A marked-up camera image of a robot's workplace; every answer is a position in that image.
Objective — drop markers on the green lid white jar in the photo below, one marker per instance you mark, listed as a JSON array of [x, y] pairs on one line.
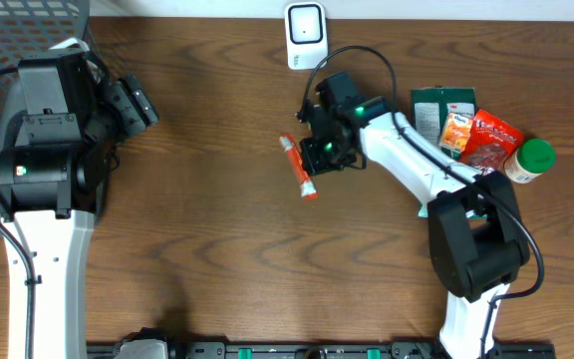
[[534, 158]]

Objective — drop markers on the white barcode scanner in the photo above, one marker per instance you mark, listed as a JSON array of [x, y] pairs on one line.
[[306, 35]]

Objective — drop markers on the red snack stick packet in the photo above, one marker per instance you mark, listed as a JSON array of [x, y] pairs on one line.
[[307, 188]]

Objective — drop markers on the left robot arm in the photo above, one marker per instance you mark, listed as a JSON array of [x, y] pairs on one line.
[[57, 155]]

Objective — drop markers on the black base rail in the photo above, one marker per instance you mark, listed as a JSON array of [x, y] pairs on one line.
[[406, 349]]

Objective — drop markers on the small orange juice box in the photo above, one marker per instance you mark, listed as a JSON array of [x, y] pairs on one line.
[[455, 132]]

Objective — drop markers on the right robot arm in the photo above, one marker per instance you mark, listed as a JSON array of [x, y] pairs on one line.
[[476, 237]]

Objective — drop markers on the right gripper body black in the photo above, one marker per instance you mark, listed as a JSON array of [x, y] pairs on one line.
[[324, 155]]

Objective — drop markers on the orange red snack pouch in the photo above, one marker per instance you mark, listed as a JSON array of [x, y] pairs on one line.
[[491, 142]]

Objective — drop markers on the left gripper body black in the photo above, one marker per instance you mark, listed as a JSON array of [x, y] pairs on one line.
[[132, 106]]

